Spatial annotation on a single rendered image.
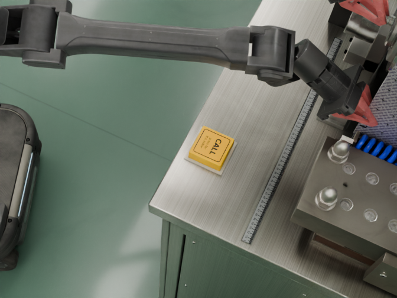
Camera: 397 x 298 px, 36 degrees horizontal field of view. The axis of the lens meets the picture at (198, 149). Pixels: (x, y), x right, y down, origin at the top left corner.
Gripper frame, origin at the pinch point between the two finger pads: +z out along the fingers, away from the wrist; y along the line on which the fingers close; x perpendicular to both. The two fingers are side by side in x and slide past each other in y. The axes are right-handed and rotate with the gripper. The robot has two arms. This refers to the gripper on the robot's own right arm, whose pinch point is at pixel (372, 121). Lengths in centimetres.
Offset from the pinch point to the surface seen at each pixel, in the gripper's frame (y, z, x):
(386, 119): 0.2, 0.3, 3.1
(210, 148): 10.7, -15.1, -25.5
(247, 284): 25.7, 11.4, -35.6
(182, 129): -39, 9, -119
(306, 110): -8.0, -1.6, -20.6
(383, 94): 0.2, -5.0, 6.9
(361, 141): 2.9, 1.2, -2.7
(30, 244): 24, -14, -131
